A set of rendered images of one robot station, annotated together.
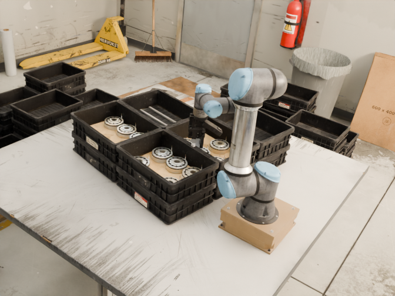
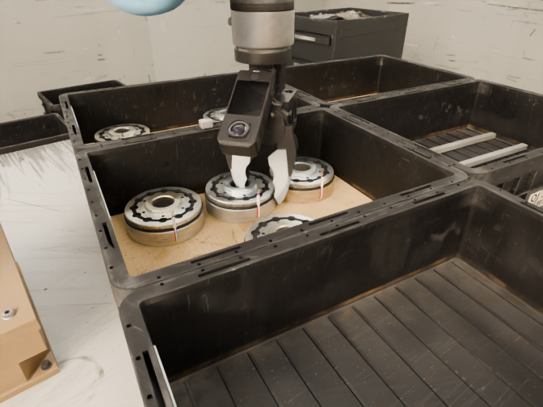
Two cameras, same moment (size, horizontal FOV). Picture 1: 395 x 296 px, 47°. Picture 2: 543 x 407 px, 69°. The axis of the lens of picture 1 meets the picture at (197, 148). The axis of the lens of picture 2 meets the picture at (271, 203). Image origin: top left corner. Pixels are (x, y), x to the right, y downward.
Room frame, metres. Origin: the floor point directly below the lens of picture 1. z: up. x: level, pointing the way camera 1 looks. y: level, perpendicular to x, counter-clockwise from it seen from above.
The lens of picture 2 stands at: (2.13, -0.48, 1.14)
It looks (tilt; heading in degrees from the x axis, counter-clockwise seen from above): 31 degrees down; 109
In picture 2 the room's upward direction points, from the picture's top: straight up
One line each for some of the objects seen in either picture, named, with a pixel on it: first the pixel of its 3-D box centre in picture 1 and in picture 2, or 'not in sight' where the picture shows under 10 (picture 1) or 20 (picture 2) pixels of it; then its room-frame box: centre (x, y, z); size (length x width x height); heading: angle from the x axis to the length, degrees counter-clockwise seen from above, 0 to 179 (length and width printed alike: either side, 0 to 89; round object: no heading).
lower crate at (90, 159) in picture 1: (115, 148); not in sight; (2.02, 0.43, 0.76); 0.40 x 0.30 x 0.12; 48
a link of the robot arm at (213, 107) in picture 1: (214, 106); not in sight; (1.87, -0.05, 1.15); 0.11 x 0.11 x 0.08; 24
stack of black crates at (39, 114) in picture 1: (49, 130); not in sight; (2.79, 1.08, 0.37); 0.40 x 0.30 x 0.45; 148
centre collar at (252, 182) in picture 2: not in sight; (240, 184); (1.92, -0.02, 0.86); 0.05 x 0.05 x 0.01
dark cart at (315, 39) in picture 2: not in sight; (337, 92); (1.71, 1.98, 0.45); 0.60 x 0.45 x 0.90; 58
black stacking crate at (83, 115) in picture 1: (115, 131); (356, 102); (2.02, 0.43, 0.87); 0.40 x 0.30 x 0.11; 48
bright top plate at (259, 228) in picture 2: (219, 144); (287, 237); (2.03, -0.11, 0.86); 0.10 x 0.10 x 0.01
